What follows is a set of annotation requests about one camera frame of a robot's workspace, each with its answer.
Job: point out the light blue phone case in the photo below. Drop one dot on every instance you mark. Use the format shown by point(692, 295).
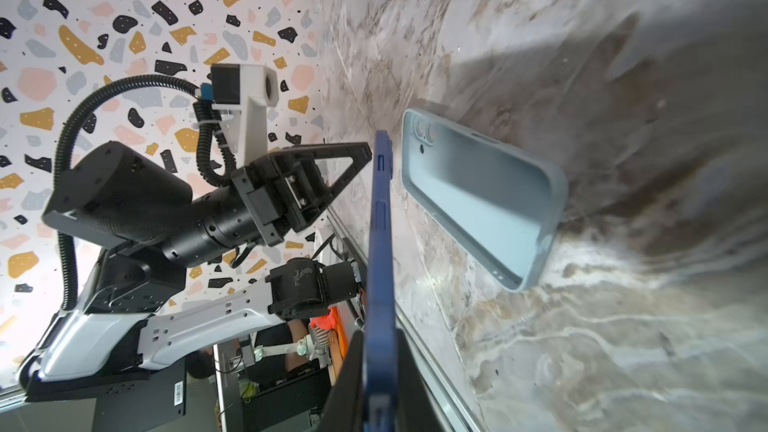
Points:
point(500, 203)

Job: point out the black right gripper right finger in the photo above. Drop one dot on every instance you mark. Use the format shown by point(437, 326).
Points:
point(415, 411)

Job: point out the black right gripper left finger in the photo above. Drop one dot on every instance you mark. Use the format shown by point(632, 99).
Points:
point(343, 411)

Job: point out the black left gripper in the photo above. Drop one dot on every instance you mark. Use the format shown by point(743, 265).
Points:
point(280, 192)

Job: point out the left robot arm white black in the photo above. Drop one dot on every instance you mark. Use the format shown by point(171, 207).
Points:
point(151, 232)

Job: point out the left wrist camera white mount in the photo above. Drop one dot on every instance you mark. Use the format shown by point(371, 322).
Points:
point(242, 95)

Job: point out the black phone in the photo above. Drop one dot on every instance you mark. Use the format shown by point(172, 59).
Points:
point(380, 343)

